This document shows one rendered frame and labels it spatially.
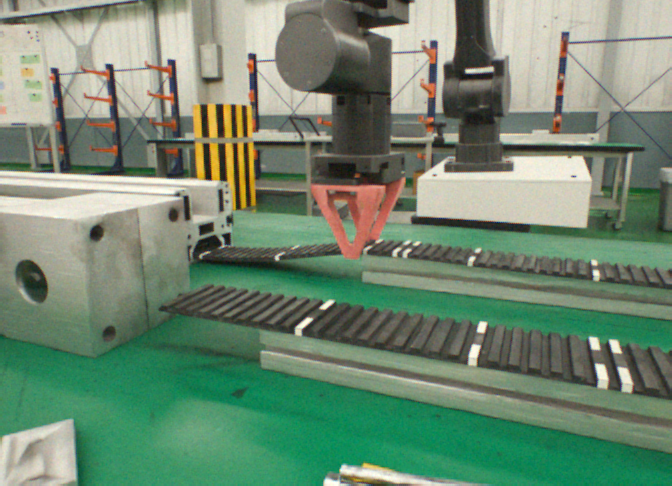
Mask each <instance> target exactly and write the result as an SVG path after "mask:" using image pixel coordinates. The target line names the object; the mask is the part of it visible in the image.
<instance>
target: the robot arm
mask: <svg viewBox="0 0 672 486"><path fill-rule="evenodd" d="M409 3H415V0H307V1H300V2H299V1H296V2H294V3H289V4H287V5H286V8H285V26H284V27H283V29H281V31H280V32H279V35H278V37H277V40H276V45H275V63H276V68H277V71H278V74H279V76H280V77H281V79H282V80H283V81H285V83H286V84H287V85H289V86H290V87H291V89H293V90H296V91H299V92H308V93H317V94H325V95H335V96H333V97H332V153H331V154H322V155H314V156H311V170H318V177H313V178H311V191H312V194H313V196H314V198H315V200H316V202H317V204H318V205H319V207H320V209H321V211H322V214H323V215H324V217H325V219H327V221H328V223H329V224H330V226H331V228H332V230H333V234H334V236H335V238H336V240H337V243H338V245H339V247H340V249H341V253H342V255H343V257H344V258H345V259H355V260H357V259H359V257H360V254H361V251H362V249H363V246H364V244H365V241H366V242H368V241H370V240H374V239H375V240H376V241H378V239H379V237H380V235H381V231H382V229H383V227H384V225H385V222H386V220H388V218H389V216H390V214H391V211H392V209H393V207H394V205H395V203H396V201H397V199H398V197H399V195H400V193H401V190H402V188H403V185H404V183H405V171H401V165H404V162H405V153H404V151H391V113H392V97H390V96H392V60H393V39H392V38H388V37H385V36H382V35H380V34H377V33H375V32H372V31H370V30H367V29H376V28H383V27H392V26H399V25H405V24H409ZM454 9H455V24H456V45H455V52H453V54H454V57H452V60H446V61H445V62H444V64H443V78H444V80H443V84H442V110H443V113H444V116H445V118H447V119H451V118H453V119H463V121H464V123H462V124H459V128H458V142H456V144H455V158H446V159H445V161H444V173H501V172H514V167H515V161H513V159H512V157H502V155H503V141H502V140H500V125H501V122H500V121H501V117H506V116H507V115H508V112H509V108H510V99H511V77H510V72H509V55H499V56H496V53H495V50H494V46H493V42H492V35H491V26H490V0H454ZM489 67H493V71H481V72H467V73H466V70H469V69H483V68H489ZM355 174H359V176H355ZM384 193H385V194H386V196H385V199H384V201H383V203H382V206H381V208H380V211H379V214H378V216H377V219H376V221H375V224H374V226H373V228H372V231H371V233H370V230H371V227H372V224H373V222H374V219H375V217H376V214H377V210H378V208H379V205H380V203H381V200H382V198H383V195H384ZM334 199H335V200H346V202H348V205H349V208H350V211H351V215H352V218H353V221H354V224H355V227H356V230H357V233H356V236H355V239H354V242H353V244H351V243H350V242H349V239H348V237H346V234H345V230H344V228H343V225H342V223H341V220H340V218H339V215H338V211H337V209H336V206H335V204H334ZM360 202H362V203H363V205H364V206H363V210H362V208H361V203H360Z"/></svg>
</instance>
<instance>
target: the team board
mask: <svg viewBox="0 0 672 486"><path fill-rule="evenodd" d="M55 126H56V124H55V117H54V108H53V101H52V93H51V85H50V77H49V70H48V62H47V54H46V47H45V38H44V31H43V26H42V25H38V24H32V25H0V127H49V134H50V142H51V149H52V156H54V158H53V165H55V170H54V172H56V174H61V167H60V159H59V151H58V144H57V135H56V128H55Z"/></svg>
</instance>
